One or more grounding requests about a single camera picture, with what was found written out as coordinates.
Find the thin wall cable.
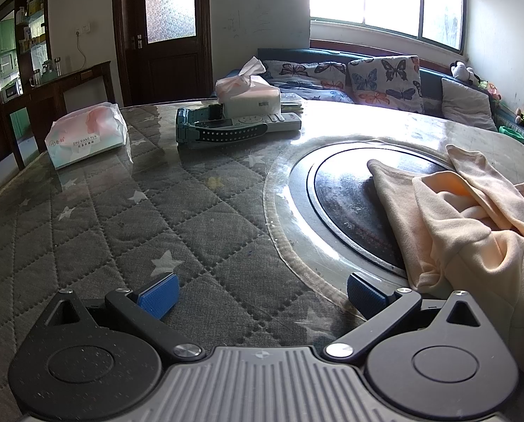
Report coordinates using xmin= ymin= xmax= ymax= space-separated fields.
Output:
xmin=76 ymin=34 xmax=88 ymax=71

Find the grey quilted star table cover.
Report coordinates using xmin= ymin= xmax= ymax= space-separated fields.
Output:
xmin=0 ymin=100 xmax=524 ymax=348

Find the grey remote control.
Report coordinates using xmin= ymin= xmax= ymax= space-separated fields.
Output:
xmin=209 ymin=112 xmax=301 ymax=133

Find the stack of booklets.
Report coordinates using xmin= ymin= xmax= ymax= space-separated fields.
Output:
xmin=280 ymin=94 xmax=304 ymax=113

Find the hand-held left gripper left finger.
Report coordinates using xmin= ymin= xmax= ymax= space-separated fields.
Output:
xmin=22 ymin=273 xmax=203 ymax=365

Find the pink white tissue pack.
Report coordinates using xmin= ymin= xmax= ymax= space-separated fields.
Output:
xmin=46 ymin=102 xmax=128 ymax=170

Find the dark wooden sideboard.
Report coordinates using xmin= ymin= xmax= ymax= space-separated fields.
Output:
xmin=0 ymin=60 xmax=115 ymax=168

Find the blue smartwatch with black strap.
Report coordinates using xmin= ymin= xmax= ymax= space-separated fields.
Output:
xmin=175 ymin=106 xmax=269 ymax=149

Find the grey pillow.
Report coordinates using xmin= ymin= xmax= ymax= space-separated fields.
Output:
xmin=440 ymin=78 xmax=498 ymax=132

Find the round black hotplate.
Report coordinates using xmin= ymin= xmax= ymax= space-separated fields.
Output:
xmin=288 ymin=146 xmax=454 ymax=275

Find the dark wooden door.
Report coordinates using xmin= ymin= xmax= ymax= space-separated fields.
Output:
xmin=111 ymin=0 xmax=213 ymax=107

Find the panda plush toy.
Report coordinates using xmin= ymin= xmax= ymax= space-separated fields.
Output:
xmin=450 ymin=62 xmax=480 ymax=84

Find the blue sofa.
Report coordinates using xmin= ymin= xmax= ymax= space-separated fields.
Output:
xmin=211 ymin=46 xmax=524 ymax=141

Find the microwave oven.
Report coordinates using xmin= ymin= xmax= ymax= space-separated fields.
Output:
xmin=0 ymin=80 xmax=24 ymax=100

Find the opened white tissue pack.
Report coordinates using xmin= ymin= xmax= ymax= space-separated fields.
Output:
xmin=215 ymin=56 xmax=281 ymax=119

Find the cream sweatshirt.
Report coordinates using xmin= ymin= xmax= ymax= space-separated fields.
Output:
xmin=366 ymin=144 xmax=524 ymax=392

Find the folded butterfly print quilt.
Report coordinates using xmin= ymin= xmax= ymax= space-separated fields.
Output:
xmin=262 ymin=59 xmax=355 ymax=104

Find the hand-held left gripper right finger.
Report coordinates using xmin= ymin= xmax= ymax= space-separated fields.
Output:
xmin=325 ymin=271 xmax=498 ymax=361

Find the wall shelf cabinet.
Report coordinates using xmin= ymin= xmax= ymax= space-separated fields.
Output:
xmin=0 ymin=0 xmax=52 ymax=97

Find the green orange plush toy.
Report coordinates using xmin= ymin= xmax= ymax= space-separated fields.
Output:
xmin=479 ymin=80 xmax=502 ymax=102

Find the square butterfly print pillow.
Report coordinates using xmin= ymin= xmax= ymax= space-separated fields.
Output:
xmin=347 ymin=55 xmax=424 ymax=114

